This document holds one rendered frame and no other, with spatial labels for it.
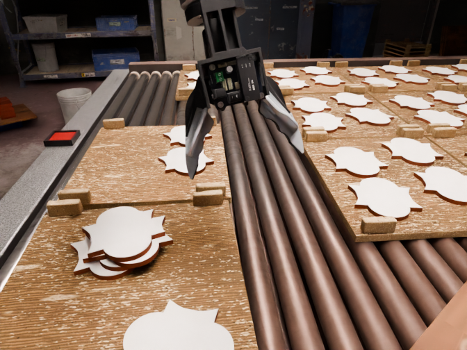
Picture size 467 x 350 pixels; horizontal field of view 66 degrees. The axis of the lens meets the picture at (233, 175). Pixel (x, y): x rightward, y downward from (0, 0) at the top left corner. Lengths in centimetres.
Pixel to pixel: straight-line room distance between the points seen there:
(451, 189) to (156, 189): 61
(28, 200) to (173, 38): 473
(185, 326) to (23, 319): 22
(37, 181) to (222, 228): 47
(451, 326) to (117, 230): 46
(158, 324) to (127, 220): 20
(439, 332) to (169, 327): 30
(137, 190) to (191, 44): 478
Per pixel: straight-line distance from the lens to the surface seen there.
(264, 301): 56
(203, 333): 49
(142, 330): 50
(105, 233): 61
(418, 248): 72
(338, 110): 126
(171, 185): 79
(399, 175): 90
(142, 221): 62
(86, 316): 55
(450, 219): 79
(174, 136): 100
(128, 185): 81
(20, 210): 85
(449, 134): 116
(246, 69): 41
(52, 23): 546
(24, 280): 64
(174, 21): 543
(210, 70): 42
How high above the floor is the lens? 134
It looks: 29 degrees down
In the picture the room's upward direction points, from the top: straight up
